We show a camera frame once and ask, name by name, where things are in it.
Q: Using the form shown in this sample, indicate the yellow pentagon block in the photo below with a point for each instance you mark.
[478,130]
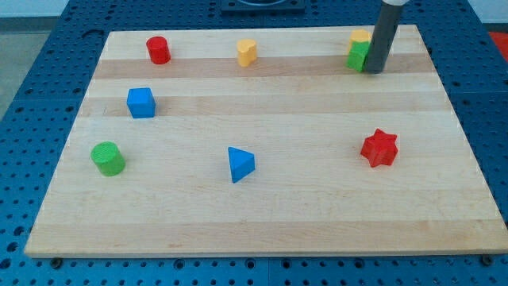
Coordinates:
[359,35]

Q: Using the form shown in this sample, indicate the yellow heart block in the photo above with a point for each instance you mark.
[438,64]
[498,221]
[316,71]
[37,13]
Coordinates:
[246,52]

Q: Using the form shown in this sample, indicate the red star block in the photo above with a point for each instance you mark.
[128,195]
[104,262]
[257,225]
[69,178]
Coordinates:
[380,148]

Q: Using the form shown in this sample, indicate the green cylinder block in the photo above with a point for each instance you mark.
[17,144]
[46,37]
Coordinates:
[107,158]

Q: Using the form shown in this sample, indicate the green star block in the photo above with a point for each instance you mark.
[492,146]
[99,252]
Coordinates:
[357,55]

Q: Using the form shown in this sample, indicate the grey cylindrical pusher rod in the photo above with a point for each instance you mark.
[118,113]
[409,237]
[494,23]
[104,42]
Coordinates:
[383,35]

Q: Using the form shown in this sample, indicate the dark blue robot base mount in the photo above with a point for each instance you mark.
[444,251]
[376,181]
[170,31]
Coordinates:
[261,6]

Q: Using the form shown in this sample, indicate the red cylinder block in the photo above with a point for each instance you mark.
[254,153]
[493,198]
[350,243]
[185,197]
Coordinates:
[158,50]

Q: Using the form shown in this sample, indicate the wooden board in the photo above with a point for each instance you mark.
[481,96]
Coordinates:
[304,115]

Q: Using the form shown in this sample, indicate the blue triangle block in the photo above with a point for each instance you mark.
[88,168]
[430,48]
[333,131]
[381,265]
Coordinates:
[241,163]

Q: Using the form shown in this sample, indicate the blue cube block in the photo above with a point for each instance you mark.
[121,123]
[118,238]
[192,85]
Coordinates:
[141,102]

